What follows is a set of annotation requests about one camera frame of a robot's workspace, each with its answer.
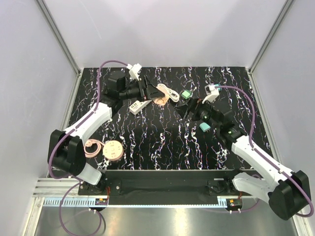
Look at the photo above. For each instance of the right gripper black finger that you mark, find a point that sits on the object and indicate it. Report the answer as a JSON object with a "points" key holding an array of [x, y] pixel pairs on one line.
{"points": [[190, 114], [183, 108]]}

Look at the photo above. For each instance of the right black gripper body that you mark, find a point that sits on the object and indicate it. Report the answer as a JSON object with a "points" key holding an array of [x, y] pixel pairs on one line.
{"points": [[203, 110]]}

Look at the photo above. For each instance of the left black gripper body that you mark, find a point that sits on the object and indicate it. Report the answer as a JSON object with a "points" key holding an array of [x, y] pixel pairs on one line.
{"points": [[143, 93]]}

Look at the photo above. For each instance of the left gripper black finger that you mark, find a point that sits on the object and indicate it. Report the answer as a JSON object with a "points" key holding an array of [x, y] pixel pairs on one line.
{"points": [[149, 85], [156, 94]]}

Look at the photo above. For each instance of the pink cube plug adapter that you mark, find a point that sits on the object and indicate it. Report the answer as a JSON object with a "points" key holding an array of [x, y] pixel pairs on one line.
{"points": [[161, 101]]}

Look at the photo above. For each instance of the white power strip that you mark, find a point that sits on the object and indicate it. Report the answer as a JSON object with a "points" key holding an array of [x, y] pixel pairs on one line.
{"points": [[138, 106]]}

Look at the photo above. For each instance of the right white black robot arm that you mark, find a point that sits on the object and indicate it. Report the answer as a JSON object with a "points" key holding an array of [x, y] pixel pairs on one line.
{"points": [[286, 192]]}

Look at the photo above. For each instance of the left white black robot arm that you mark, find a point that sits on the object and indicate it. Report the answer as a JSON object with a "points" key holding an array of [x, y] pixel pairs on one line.
{"points": [[66, 148]]}

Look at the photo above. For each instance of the green plug adapter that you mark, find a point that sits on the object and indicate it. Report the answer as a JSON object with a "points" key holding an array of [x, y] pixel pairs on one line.
{"points": [[186, 94]]}

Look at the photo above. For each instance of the teal plug adapter near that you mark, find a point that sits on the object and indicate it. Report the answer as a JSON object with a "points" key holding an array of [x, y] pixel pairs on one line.
{"points": [[204, 127]]}

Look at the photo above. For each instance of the black marbled table mat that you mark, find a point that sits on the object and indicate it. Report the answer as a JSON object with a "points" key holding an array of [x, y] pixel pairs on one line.
{"points": [[158, 139]]}

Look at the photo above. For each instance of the pink round power socket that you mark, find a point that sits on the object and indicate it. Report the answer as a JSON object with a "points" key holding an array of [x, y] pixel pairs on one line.
{"points": [[113, 150]]}

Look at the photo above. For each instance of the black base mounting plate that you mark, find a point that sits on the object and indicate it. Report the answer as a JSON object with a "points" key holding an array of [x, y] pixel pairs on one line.
{"points": [[190, 188]]}

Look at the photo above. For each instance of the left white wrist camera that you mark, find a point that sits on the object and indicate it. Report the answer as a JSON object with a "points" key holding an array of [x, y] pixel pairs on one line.
{"points": [[134, 71]]}

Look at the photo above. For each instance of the right aluminium frame post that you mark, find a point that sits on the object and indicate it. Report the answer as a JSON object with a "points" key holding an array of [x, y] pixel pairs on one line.
{"points": [[271, 34]]}

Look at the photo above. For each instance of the aluminium frame post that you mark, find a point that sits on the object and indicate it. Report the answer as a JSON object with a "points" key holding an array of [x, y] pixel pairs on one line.
{"points": [[58, 36], [271, 34]]}

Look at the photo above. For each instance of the left aluminium frame post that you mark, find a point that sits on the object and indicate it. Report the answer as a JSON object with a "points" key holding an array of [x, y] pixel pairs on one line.
{"points": [[58, 36]]}

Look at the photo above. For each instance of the white slotted cable duct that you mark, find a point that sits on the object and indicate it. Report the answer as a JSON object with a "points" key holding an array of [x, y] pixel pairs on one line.
{"points": [[75, 202]]}

